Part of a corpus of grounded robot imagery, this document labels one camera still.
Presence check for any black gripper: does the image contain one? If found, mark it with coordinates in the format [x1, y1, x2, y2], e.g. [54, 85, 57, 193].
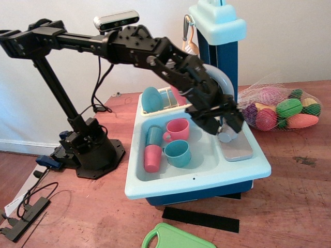
[178, 80, 245, 135]

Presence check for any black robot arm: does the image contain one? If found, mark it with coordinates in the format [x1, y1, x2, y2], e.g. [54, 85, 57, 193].
[1, 19, 244, 179]

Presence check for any grey toy faucet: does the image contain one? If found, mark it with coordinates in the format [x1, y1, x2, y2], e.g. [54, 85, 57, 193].
[204, 64, 253, 162]

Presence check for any pink toy mug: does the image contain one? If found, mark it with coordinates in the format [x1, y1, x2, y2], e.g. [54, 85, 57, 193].
[163, 118, 190, 143]

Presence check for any pink toy plate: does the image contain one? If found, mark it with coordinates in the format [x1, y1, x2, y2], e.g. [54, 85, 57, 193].
[170, 86, 187, 106]

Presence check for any light blue toy sink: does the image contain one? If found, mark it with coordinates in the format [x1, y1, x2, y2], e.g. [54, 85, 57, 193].
[125, 103, 272, 206]

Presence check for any net bag of toy food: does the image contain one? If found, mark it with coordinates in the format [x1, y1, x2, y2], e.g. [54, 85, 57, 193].
[238, 74, 322, 131]

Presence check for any teal toy mug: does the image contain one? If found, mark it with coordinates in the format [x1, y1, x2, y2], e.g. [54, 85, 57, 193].
[162, 139, 191, 168]

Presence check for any cream dish rack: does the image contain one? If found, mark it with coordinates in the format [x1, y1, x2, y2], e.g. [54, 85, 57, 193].
[140, 87, 190, 117]

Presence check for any teal toy tumbler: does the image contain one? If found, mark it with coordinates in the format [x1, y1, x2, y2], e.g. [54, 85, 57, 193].
[146, 125, 163, 146]

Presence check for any teal toy plate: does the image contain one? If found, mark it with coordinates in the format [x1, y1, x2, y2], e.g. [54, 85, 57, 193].
[141, 87, 163, 113]

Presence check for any pink toy tumbler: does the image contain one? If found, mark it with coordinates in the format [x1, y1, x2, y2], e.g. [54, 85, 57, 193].
[144, 145, 162, 173]

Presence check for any orange toy dish brush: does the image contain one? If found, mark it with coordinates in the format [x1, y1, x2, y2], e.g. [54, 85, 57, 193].
[182, 14, 199, 55]

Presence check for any black velcro strip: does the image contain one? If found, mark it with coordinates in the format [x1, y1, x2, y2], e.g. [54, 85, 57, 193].
[162, 207, 239, 233]

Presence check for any green toy cutting board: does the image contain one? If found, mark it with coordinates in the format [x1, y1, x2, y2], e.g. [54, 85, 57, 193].
[141, 223, 216, 248]

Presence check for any blue table clamp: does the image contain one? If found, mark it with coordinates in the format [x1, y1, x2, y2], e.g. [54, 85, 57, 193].
[36, 155, 63, 171]

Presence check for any white paper sheet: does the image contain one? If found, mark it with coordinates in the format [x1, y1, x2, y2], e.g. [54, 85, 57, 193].
[4, 173, 38, 216]

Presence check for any black usb hub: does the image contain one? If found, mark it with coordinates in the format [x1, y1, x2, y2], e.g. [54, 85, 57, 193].
[1, 197, 51, 243]

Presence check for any black camera cable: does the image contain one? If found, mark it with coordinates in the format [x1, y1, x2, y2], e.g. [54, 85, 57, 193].
[91, 54, 116, 113]

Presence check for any silver depth camera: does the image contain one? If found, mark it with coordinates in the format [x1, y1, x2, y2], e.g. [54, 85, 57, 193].
[93, 10, 140, 32]

